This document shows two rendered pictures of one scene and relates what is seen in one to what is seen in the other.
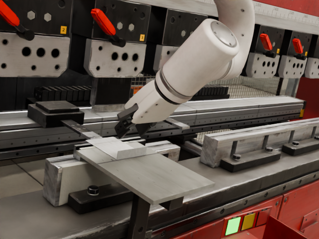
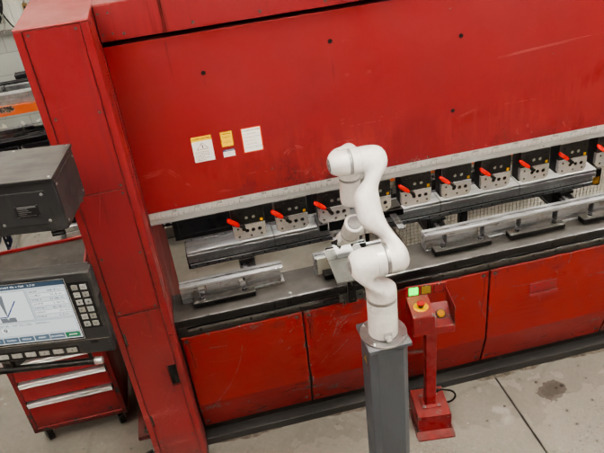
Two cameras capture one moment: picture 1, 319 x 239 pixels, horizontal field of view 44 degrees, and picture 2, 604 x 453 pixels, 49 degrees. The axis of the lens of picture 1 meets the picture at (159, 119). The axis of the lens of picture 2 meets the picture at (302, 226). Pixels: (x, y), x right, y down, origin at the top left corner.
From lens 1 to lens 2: 2.40 m
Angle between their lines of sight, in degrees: 38
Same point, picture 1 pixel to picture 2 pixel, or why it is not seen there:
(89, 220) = (327, 284)
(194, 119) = (439, 208)
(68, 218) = (319, 282)
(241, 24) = not seen: hidden behind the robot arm
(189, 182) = not seen: hidden behind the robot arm
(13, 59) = (285, 226)
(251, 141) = (463, 232)
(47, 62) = (299, 223)
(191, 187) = not seen: hidden behind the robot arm
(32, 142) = (316, 235)
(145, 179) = (342, 271)
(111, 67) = (331, 217)
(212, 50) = (348, 231)
